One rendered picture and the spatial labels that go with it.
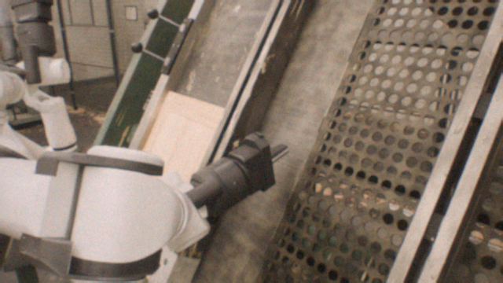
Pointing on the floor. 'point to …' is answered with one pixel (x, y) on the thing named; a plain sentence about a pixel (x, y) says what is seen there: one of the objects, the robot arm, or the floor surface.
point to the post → (27, 274)
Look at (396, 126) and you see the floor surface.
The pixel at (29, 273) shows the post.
